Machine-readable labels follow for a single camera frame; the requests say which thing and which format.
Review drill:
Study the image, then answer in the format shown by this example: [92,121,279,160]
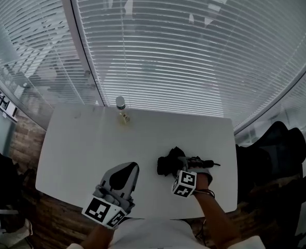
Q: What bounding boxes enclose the white window blinds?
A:
[68,0,306,132]
[0,0,104,129]
[233,58,306,145]

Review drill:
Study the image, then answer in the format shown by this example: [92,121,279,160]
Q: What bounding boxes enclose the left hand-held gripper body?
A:
[81,185,135,229]

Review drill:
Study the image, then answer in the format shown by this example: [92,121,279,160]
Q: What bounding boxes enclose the black wrist band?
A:
[193,188,216,199]

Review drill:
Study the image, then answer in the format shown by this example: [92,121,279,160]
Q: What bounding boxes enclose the black office chair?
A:
[0,130,37,230]
[235,121,306,202]

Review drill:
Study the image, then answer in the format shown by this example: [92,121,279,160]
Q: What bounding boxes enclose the person's white shirt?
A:
[64,218,267,249]

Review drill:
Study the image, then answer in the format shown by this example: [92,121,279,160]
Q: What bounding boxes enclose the clear plastic bottle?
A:
[115,95,131,126]

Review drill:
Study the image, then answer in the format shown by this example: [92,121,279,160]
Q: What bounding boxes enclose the black stair railing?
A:
[0,78,19,121]

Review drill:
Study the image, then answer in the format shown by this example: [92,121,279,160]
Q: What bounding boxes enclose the person's left forearm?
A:
[80,224,115,249]

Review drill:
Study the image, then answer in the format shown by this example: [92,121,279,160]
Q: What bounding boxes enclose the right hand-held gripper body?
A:
[172,164,213,198]

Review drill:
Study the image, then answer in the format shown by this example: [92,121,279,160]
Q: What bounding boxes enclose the white table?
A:
[35,102,239,220]

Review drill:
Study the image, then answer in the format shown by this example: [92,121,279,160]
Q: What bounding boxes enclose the person's right forearm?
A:
[193,174,243,249]

